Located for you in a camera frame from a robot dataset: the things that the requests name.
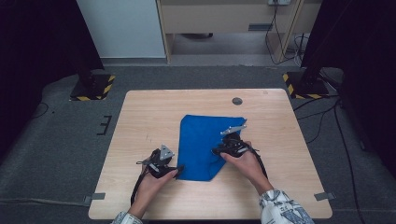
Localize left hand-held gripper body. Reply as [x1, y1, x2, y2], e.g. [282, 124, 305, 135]
[135, 144, 180, 179]

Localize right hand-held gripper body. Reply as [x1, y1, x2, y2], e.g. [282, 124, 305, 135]
[218, 124, 250, 159]

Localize blue cloth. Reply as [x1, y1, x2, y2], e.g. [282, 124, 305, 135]
[177, 114, 248, 183]

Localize person's left hand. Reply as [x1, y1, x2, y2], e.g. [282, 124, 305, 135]
[133, 163, 180, 207]

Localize person's right hand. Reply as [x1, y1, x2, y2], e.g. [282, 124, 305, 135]
[219, 141, 266, 192]

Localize left patterned sleeve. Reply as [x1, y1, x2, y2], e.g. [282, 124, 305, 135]
[111, 211, 144, 224]

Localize patterned sleeve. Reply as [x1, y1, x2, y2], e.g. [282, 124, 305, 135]
[111, 211, 144, 224]
[258, 189, 316, 224]

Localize right patterned sleeve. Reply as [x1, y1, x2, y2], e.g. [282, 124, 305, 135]
[258, 189, 316, 224]

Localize black stand base yellow stripes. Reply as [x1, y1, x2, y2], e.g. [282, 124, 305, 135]
[282, 68, 331, 100]
[69, 69, 117, 102]

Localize light wooden desk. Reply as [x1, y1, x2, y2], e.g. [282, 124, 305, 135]
[156, 0, 323, 64]

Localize white panel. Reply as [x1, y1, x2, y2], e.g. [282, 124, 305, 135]
[76, 0, 166, 60]

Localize black curtain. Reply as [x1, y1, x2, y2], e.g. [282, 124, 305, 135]
[0, 0, 106, 158]
[300, 0, 396, 171]

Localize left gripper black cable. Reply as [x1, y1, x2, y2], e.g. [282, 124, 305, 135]
[130, 148, 157, 207]

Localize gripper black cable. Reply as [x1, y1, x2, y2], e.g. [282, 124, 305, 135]
[247, 145, 269, 180]
[130, 148, 157, 207]

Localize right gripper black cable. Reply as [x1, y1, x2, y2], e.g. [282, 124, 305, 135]
[247, 145, 269, 180]

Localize black power cable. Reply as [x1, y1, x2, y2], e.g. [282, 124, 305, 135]
[264, 3, 303, 66]

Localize long black floor cable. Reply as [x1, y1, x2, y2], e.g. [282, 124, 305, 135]
[332, 98, 367, 224]

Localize thin black floor cable loop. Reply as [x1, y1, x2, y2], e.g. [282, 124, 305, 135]
[30, 101, 50, 119]

